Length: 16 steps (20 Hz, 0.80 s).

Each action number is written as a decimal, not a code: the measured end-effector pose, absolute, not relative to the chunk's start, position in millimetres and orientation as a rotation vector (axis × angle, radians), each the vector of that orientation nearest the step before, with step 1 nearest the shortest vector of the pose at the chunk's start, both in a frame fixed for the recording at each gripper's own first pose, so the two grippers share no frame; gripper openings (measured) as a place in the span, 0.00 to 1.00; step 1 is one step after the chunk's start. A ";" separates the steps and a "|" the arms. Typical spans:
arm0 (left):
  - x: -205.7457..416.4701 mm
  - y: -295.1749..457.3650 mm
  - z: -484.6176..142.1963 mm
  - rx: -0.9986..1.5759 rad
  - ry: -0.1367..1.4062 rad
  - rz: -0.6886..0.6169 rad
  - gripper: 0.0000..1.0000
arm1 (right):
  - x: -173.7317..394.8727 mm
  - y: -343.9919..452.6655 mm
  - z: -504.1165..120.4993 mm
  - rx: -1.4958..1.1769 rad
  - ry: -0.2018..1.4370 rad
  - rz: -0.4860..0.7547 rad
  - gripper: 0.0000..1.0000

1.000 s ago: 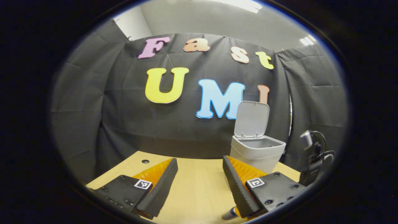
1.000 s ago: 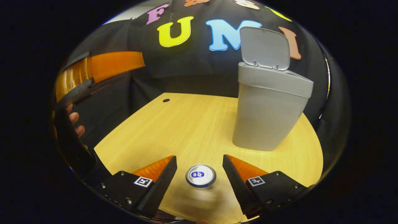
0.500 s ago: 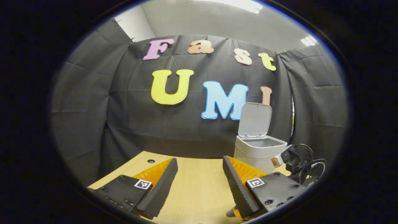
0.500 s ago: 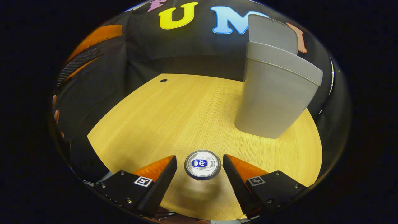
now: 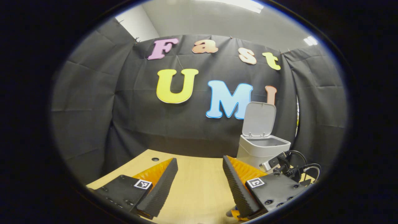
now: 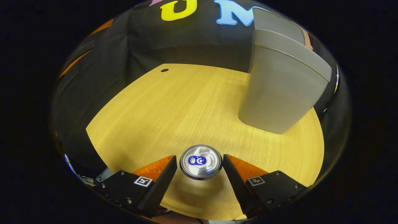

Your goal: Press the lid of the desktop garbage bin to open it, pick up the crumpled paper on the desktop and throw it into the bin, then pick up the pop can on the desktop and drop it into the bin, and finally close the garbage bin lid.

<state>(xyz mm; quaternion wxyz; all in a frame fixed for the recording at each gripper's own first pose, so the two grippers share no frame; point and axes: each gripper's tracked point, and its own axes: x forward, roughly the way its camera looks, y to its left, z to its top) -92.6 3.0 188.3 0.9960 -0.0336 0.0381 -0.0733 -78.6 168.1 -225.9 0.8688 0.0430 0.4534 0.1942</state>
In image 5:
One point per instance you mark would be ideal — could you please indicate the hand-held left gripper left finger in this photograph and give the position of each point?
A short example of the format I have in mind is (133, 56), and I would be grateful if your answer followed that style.
(161, 186)

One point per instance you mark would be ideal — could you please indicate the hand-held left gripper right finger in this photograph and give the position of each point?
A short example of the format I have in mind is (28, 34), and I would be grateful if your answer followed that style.
(238, 186)

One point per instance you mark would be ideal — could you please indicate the white desktop garbage bin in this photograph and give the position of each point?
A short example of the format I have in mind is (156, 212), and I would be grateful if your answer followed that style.
(258, 149)

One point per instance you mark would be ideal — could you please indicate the wooden desktop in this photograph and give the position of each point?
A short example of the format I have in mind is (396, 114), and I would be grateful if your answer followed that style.
(199, 186)

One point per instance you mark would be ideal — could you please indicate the black backdrop cloth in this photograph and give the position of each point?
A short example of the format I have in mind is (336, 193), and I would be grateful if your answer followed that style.
(108, 109)

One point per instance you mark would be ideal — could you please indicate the small ceiling light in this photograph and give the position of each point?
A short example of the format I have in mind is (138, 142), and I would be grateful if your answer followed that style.
(310, 40)

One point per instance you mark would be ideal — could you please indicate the large ceiling light panel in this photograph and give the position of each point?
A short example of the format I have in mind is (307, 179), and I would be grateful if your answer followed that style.
(236, 3)

